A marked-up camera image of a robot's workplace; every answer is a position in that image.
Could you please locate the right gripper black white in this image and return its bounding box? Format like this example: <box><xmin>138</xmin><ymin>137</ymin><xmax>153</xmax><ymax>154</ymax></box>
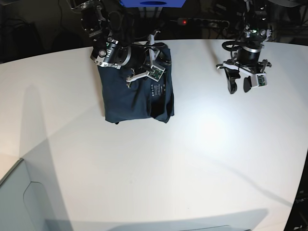
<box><xmin>126</xmin><ymin>30</ymin><xmax>172</xmax><ymax>88</ymax></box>

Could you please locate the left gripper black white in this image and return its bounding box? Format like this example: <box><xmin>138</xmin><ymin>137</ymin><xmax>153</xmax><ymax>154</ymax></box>
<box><xmin>216</xmin><ymin>47</ymin><xmax>272</xmax><ymax>94</ymax></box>

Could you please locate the dark blue T-shirt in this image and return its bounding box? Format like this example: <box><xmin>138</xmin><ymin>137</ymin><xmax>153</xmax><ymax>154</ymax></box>
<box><xmin>98</xmin><ymin>66</ymin><xmax>174</xmax><ymax>124</ymax></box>

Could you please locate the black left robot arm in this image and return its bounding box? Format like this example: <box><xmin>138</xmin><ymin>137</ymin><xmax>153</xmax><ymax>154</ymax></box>
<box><xmin>216</xmin><ymin>0</ymin><xmax>272</xmax><ymax>94</ymax></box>

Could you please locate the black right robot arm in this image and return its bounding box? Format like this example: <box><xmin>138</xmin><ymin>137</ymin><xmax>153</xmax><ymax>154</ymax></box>
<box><xmin>68</xmin><ymin>0</ymin><xmax>171</xmax><ymax>87</ymax></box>

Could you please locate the white power strip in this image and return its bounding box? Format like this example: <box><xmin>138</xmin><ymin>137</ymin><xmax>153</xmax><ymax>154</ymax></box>
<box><xmin>177</xmin><ymin>18</ymin><xmax>230</xmax><ymax>29</ymax></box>

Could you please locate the blue box with oval hole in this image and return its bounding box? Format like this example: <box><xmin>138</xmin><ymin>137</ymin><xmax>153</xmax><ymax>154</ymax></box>
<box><xmin>120</xmin><ymin>0</ymin><xmax>186</xmax><ymax>8</ymax></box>

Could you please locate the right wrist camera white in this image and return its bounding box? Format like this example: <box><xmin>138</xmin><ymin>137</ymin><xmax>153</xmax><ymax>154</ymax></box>
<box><xmin>147</xmin><ymin>64</ymin><xmax>166</xmax><ymax>82</ymax></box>

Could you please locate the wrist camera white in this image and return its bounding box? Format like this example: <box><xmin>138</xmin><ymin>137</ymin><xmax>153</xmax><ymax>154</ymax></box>
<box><xmin>251</xmin><ymin>73</ymin><xmax>267</xmax><ymax>88</ymax></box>
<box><xmin>147</xmin><ymin>64</ymin><xmax>166</xmax><ymax>82</ymax></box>

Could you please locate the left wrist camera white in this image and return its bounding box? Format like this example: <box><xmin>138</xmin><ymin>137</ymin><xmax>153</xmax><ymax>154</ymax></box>
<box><xmin>251</xmin><ymin>73</ymin><xmax>267</xmax><ymax>88</ymax></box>

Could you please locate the grey looped cable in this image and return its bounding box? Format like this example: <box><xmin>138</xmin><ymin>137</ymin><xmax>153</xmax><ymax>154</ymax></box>
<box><xmin>129</xmin><ymin>14</ymin><xmax>167</xmax><ymax>40</ymax></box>

